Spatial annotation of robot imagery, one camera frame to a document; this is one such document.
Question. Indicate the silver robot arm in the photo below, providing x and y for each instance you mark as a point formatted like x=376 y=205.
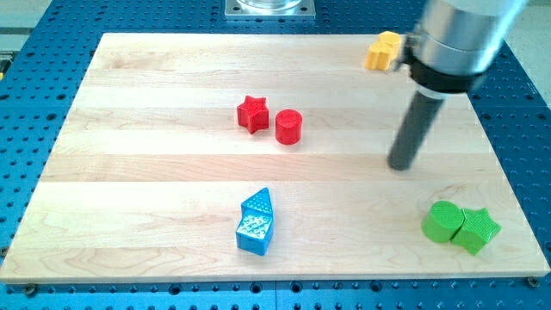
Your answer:
x=452 y=46

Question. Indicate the green star block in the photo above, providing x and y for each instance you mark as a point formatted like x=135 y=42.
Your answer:
x=478 y=229

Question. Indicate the blue triangle block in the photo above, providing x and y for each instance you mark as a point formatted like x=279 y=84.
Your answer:
x=260 y=202

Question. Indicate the light wooden board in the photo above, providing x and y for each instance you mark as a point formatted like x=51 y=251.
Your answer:
x=147 y=176

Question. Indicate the yellow heart block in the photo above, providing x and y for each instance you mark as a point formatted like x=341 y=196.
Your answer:
x=381 y=55

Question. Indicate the red cylinder block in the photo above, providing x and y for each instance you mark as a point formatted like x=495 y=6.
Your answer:
x=288 y=126

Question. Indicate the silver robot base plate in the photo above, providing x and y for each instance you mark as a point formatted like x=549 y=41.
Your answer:
x=269 y=9

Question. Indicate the green cylinder block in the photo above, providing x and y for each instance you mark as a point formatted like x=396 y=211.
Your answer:
x=442 y=222

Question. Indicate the blue cube block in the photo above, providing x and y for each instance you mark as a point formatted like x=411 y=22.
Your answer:
x=254 y=232

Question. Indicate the red star block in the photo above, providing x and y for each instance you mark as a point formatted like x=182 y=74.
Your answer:
x=253 y=114

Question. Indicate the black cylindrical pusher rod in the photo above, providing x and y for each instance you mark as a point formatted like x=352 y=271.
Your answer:
x=421 y=113

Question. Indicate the yellow hexagon block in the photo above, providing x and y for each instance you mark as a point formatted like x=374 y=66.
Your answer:
x=391 y=39

